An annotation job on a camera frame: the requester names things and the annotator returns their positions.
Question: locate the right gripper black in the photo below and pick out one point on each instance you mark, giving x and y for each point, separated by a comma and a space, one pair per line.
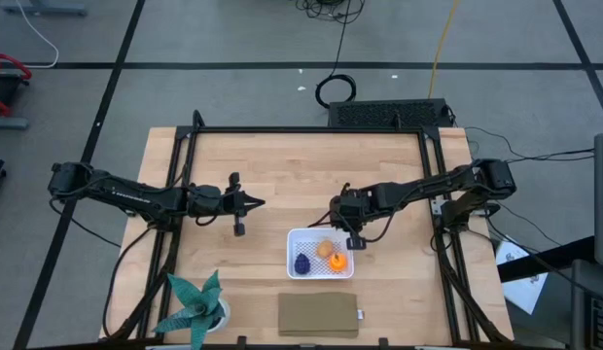
355, 206

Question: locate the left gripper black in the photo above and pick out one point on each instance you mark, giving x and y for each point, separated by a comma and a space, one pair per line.
209, 200

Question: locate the tan toy potato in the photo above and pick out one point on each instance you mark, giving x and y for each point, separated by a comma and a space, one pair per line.
325, 249

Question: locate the orange toy fruit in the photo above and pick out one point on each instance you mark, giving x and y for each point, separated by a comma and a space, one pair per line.
338, 263

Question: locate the purple toy grapes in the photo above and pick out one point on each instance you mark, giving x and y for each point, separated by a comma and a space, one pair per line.
302, 265

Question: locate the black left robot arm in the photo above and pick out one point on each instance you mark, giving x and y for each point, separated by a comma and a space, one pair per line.
126, 194

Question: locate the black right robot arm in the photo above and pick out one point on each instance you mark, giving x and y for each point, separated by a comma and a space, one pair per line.
428, 185

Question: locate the white perforated plastic basket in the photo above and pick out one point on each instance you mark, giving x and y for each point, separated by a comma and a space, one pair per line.
292, 253

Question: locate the folded olive cloth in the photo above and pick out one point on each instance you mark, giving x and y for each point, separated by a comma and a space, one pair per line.
316, 316

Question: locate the black computer case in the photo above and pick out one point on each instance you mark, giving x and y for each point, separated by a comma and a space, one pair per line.
389, 114

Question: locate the white plant pot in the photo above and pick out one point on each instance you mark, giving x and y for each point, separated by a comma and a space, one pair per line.
225, 316

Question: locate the green artificial plant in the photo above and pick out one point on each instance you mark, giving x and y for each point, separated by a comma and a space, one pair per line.
197, 308

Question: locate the white printed paper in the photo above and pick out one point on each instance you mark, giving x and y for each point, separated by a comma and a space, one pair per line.
522, 291

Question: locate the black beam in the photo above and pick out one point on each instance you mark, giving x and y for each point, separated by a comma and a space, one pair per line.
549, 260

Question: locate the grey stand base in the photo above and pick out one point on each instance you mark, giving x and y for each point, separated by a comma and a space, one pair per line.
44, 9

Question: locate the black aluminium table frame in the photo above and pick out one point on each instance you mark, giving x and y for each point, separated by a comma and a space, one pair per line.
301, 129

